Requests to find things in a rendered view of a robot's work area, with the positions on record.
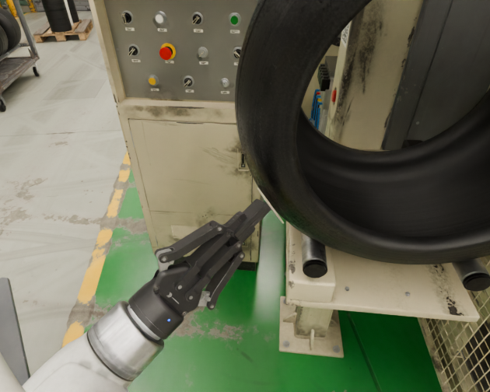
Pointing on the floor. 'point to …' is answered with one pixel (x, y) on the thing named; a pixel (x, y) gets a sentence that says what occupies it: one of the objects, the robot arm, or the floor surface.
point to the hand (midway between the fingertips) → (248, 218)
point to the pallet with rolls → (62, 22)
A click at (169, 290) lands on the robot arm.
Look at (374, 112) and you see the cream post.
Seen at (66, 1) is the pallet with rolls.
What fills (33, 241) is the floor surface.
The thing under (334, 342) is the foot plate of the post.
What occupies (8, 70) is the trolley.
